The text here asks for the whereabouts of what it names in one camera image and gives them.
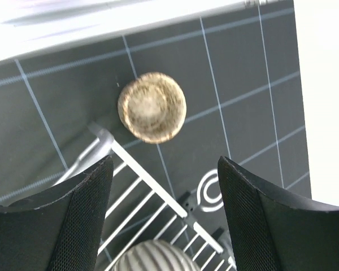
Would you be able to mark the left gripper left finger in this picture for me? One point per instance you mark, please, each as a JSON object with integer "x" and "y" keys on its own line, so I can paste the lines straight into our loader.
{"x": 59, "y": 228}

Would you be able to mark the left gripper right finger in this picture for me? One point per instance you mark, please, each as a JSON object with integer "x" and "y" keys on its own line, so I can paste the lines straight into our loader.
{"x": 274, "y": 229}

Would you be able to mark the white ribbed cup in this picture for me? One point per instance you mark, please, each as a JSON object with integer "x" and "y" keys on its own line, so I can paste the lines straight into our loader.
{"x": 155, "y": 255}

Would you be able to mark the small brown cup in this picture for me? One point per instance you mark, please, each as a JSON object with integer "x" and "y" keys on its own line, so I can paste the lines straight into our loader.
{"x": 153, "y": 107}

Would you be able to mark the silver wire dish rack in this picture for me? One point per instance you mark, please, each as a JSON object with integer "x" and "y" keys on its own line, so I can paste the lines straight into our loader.
{"x": 141, "y": 204}

